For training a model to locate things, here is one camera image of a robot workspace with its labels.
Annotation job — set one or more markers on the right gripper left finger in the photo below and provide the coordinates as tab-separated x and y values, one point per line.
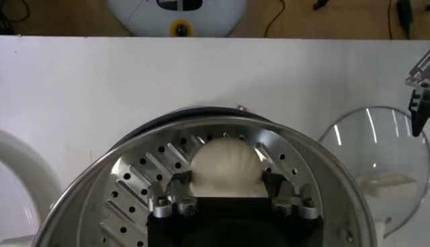
161	201

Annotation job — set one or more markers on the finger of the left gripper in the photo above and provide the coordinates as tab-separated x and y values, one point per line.
420	110

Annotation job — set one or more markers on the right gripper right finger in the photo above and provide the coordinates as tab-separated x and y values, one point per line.
307	203

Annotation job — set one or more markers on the round glass pot lid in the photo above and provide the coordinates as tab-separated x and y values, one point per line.
369	151

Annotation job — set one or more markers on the white steamed baozi bun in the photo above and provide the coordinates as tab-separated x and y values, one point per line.
228	164

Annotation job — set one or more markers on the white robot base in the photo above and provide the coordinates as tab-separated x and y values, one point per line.
144	20

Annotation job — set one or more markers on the stainless steel steamer basket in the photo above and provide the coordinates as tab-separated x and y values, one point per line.
302	157

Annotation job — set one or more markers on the white electric cooker pot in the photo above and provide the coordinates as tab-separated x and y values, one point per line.
188	112

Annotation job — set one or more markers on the large white plate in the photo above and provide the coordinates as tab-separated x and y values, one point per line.
20	201

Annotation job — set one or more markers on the small black floor object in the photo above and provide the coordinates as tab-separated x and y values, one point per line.
320	4

